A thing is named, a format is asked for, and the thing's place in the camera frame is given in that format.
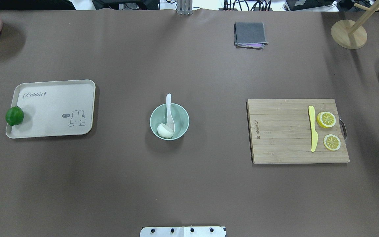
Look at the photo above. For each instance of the white ceramic spoon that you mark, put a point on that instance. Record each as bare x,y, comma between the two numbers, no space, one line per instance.
169,119

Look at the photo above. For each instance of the mint green bowl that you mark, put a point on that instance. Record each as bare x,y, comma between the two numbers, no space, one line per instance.
180,117

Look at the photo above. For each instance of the wooden cutting board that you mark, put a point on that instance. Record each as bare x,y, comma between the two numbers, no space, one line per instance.
281,134

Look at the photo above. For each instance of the folded grey cloth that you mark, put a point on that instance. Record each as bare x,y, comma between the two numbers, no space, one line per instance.
250,35

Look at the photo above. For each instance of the yellow plastic knife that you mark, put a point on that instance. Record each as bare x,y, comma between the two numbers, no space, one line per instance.
314,134

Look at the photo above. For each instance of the cream rabbit tray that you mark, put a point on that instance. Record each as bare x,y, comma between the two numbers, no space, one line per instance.
55,108

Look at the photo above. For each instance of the upper lemon slice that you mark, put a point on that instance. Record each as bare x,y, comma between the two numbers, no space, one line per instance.
326,119

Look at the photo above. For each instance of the lemon slice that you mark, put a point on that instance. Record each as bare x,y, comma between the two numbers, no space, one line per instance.
332,142
326,119

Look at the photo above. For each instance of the lower lemon slice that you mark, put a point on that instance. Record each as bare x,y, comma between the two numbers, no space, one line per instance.
332,142

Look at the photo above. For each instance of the green lime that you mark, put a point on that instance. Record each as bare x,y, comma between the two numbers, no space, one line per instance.
14,116

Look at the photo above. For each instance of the wooden stand with round base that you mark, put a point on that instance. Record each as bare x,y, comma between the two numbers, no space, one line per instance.
351,34

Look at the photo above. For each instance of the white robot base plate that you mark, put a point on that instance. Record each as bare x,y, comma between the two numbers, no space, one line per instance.
184,231

